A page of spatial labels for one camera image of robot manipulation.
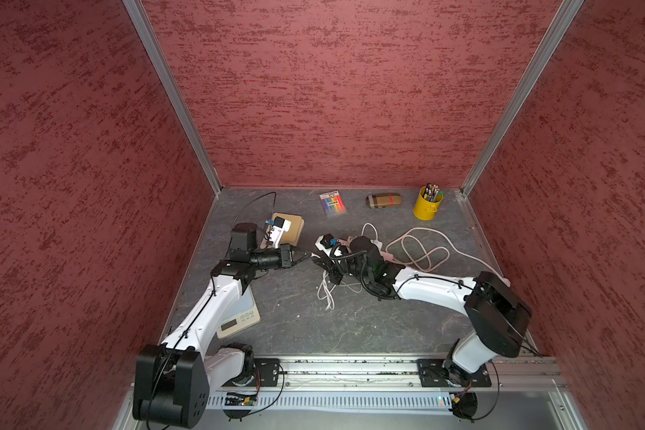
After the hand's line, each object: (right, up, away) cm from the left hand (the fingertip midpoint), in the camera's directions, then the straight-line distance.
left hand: (309, 260), depth 75 cm
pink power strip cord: (+54, +1, +26) cm, 60 cm away
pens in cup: (+44, +21, +22) cm, 54 cm away
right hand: (+2, -2, +6) cm, 6 cm away
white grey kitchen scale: (-22, -19, +8) cm, 30 cm away
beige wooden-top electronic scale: (-9, +4, +25) cm, 27 cm away
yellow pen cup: (+45, +15, +31) cm, 57 cm away
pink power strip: (+28, -3, +23) cm, 36 cm away
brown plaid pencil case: (+28, +19, +39) cm, 52 cm away
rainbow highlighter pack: (+7, +18, +39) cm, 44 cm away
